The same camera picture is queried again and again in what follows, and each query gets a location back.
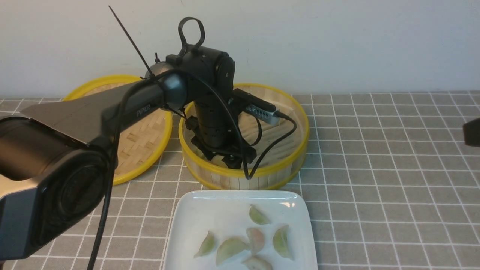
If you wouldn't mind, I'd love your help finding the pink dumpling plate bottom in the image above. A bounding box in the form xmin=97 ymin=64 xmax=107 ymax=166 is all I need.
xmin=242 ymin=256 xmax=273 ymax=270

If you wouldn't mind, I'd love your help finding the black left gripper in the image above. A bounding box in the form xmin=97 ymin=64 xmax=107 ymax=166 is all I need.
xmin=190 ymin=99 xmax=257 ymax=170

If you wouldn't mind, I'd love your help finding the pink dumpling on plate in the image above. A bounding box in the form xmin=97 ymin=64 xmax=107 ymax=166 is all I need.
xmin=246 ymin=228 xmax=266 ymax=255

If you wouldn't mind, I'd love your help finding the large green dumpling plate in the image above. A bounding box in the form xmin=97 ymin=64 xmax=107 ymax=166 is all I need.
xmin=215 ymin=237 xmax=251 ymax=267

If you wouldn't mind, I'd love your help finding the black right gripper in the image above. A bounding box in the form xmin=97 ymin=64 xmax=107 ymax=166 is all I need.
xmin=462 ymin=118 xmax=480 ymax=147

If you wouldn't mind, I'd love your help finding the green dumpling plate right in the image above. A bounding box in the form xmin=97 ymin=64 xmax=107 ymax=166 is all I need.
xmin=272 ymin=224 xmax=294 ymax=260

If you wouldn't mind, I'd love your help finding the bamboo steamer basket yellow rim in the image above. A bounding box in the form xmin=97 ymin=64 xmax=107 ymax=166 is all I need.
xmin=178 ymin=83 xmax=310 ymax=190

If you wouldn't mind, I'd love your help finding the grey checked tablecloth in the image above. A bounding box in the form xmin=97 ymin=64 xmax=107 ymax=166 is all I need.
xmin=3 ymin=92 xmax=480 ymax=270

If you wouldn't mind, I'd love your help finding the green dumpling plate left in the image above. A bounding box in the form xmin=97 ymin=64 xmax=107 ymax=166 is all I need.
xmin=193 ymin=231 xmax=216 ymax=258

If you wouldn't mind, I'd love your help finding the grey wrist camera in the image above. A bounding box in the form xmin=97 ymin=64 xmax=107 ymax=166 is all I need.
xmin=229 ymin=88 xmax=280 ymax=126

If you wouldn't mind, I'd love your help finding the bamboo steamer lid yellow rim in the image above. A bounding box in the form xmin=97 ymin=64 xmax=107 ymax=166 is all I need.
xmin=63 ymin=75 xmax=173 ymax=186

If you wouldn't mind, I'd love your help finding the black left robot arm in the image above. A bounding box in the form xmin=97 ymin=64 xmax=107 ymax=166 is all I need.
xmin=1 ymin=45 xmax=257 ymax=261

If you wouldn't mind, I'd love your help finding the green dumpling plate top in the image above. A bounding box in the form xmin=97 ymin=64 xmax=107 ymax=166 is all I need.
xmin=249 ymin=205 xmax=271 ymax=225

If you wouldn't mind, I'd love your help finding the black cable tie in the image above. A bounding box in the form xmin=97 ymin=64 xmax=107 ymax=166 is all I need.
xmin=108 ymin=5 xmax=154 ymax=78

